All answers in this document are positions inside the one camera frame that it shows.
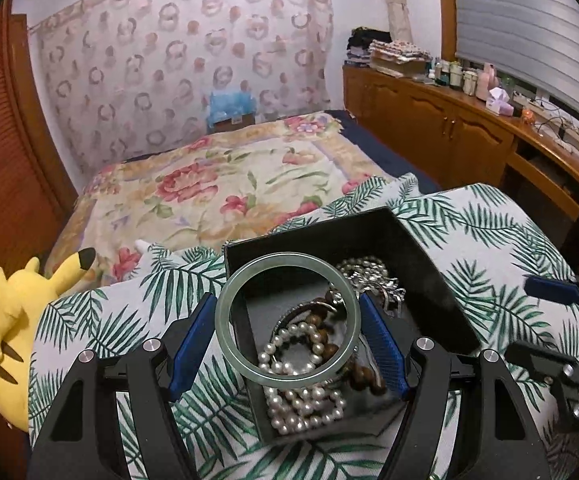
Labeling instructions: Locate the wooden sideboard cabinet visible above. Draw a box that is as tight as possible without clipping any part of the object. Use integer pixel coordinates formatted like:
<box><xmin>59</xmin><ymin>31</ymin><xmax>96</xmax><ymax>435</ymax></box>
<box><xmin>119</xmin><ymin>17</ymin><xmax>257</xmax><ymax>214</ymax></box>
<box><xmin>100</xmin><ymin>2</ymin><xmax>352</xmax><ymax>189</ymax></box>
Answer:
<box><xmin>341</xmin><ymin>63</ymin><xmax>579</xmax><ymax>246</ymax></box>

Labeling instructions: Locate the pink circle pattern curtain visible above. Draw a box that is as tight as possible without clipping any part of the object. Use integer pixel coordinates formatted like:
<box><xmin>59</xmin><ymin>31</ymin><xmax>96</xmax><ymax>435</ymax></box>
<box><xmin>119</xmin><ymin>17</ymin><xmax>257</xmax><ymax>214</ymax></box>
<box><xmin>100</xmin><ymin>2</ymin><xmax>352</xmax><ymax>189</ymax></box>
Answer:
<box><xmin>32</xmin><ymin>0</ymin><xmax>334</xmax><ymax>176</ymax></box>

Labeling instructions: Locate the silver chain necklace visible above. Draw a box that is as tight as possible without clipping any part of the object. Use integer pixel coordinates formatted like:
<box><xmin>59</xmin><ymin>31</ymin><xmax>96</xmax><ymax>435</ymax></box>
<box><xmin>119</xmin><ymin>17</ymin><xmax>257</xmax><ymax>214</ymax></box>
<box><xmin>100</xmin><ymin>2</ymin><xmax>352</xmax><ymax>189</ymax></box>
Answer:
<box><xmin>336</xmin><ymin>256</ymin><xmax>409</xmax><ymax>316</ymax></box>

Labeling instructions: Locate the pink bottle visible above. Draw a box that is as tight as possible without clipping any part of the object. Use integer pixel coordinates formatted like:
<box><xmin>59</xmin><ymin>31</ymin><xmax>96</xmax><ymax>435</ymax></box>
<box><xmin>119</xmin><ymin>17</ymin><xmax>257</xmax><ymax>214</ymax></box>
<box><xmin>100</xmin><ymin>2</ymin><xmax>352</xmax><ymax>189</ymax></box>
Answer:
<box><xmin>475</xmin><ymin>63</ymin><xmax>499</xmax><ymax>102</ymax></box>

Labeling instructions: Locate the small cardboard box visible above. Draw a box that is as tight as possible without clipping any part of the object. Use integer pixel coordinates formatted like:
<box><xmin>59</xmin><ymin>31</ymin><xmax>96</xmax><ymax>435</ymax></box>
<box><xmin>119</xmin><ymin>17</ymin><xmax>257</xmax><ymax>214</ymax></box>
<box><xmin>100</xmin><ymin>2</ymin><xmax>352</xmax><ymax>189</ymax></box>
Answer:
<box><xmin>211</xmin><ymin>114</ymin><xmax>256</xmax><ymax>133</ymax></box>

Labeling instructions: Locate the silver rhinestone bangle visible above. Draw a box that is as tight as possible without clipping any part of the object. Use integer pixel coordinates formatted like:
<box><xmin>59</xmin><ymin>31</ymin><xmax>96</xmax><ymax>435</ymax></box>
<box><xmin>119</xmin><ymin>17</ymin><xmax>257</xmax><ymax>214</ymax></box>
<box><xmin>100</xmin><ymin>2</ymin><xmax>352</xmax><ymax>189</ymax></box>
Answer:
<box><xmin>272</xmin><ymin>298</ymin><xmax>338</xmax><ymax>336</ymax></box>

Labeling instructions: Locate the brown louvered wardrobe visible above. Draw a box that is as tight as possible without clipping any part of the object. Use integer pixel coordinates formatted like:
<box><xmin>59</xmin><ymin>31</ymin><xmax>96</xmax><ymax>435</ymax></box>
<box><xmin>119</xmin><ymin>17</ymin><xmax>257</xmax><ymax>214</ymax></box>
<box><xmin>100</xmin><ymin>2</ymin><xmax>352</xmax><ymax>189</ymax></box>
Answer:
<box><xmin>0</xmin><ymin>0</ymin><xmax>76</xmax><ymax>273</ymax></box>

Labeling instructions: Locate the grey window blind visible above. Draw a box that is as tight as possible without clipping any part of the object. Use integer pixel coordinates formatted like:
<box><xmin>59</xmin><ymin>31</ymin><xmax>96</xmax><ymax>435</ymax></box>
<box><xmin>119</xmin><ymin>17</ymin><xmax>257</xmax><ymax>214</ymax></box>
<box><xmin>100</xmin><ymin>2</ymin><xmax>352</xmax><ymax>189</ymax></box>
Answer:
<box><xmin>457</xmin><ymin>0</ymin><xmax>579</xmax><ymax>113</ymax></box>

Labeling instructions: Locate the stack of folded fabrics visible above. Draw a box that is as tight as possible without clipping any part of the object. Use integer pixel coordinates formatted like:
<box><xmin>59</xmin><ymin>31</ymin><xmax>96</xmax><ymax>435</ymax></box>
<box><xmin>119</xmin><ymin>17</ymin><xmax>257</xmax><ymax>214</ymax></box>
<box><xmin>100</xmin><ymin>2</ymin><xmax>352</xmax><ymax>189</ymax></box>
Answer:
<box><xmin>369</xmin><ymin>40</ymin><xmax>431</xmax><ymax>78</ymax></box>

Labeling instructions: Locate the black open jewelry box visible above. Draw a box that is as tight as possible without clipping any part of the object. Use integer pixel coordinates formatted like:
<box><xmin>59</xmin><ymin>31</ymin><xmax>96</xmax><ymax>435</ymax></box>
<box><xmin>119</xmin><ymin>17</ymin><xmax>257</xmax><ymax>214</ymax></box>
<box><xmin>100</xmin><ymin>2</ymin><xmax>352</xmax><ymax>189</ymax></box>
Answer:
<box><xmin>222</xmin><ymin>205</ymin><xmax>481</xmax><ymax>446</ymax></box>

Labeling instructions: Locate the green jade bangle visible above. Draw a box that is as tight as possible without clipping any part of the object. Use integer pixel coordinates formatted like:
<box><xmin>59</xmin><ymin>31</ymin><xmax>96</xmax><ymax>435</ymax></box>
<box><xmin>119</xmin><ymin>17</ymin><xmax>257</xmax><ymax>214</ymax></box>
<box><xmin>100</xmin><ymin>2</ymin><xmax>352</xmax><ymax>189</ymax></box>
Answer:
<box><xmin>214</xmin><ymin>252</ymin><xmax>362</xmax><ymax>390</ymax></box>

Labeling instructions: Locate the floral bed blanket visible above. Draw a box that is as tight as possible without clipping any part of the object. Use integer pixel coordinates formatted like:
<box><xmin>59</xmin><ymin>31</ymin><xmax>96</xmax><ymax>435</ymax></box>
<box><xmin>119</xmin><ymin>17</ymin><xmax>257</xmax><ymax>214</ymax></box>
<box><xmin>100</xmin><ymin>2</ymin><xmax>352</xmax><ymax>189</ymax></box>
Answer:
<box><xmin>44</xmin><ymin>112</ymin><xmax>385</xmax><ymax>287</ymax></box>

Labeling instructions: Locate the yellow Pikachu plush toy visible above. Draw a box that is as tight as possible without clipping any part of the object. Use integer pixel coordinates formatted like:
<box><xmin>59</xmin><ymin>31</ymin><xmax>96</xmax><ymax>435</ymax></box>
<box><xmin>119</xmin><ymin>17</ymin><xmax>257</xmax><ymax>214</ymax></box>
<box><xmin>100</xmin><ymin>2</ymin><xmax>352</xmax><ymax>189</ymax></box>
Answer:
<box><xmin>0</xmin><ymin>247</ymin><xmax>96</xmax><ymax>432</ymax></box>

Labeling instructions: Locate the blue plush toy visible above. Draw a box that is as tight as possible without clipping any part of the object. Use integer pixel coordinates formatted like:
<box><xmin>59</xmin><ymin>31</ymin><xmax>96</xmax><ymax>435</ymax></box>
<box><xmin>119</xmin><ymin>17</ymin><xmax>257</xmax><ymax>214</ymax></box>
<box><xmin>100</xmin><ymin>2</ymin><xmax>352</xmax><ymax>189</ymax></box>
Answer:
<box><xmin>207</xmin><ymin>90</ymin><xmax>257</xmax><ymax>129</ymax></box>

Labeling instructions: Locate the pink tissue box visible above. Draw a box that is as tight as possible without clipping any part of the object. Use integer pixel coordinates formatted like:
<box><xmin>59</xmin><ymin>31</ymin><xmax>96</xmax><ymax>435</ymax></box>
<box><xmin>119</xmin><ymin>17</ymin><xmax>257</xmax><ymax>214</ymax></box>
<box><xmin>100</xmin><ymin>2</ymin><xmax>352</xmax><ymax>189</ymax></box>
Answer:
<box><xmin>486</xmin><ymin>87</ymin><xmax>514</xmax><ymax>117</ymax></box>

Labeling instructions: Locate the brown wooden bead bracelet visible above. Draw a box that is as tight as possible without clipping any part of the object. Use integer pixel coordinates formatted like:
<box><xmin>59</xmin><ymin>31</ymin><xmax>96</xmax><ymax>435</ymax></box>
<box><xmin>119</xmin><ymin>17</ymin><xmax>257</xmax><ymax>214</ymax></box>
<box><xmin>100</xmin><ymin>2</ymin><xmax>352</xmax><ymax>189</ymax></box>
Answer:
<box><xmin>303</xmin><ymin>286</ymin><xmax>388</xmax><ymax>396</ymax></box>

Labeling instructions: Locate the dark folded clothes pile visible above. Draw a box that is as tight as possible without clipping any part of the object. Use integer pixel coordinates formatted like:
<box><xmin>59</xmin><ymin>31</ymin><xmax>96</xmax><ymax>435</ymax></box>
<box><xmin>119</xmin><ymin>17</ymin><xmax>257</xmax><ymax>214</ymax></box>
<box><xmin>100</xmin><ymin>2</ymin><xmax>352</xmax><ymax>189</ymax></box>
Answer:
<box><xmin>345</xmin><ymin>27</ymin><xmax>391</xmax><ymax>67</ymax></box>

